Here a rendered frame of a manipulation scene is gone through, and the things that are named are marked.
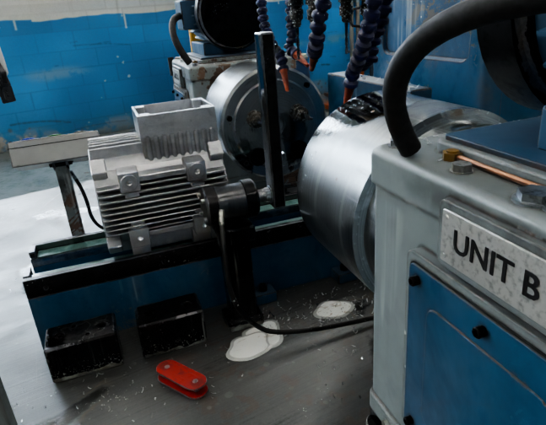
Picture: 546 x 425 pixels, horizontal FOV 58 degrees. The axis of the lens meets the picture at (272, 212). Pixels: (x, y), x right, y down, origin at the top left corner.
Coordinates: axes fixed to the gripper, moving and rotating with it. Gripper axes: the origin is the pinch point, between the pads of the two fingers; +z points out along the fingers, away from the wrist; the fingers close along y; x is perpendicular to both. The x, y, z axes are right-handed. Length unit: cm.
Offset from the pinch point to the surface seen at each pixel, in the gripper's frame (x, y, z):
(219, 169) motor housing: 10, 82, 1
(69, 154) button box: -0.9, 44.9, 4.7
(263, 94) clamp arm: 14, 89, -11
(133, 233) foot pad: -5, 78, 8
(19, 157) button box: -9.1, 41.3, 3.5
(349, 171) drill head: 10, 109, -6
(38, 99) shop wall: 126, -454, 104
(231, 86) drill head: 32, 56, -3
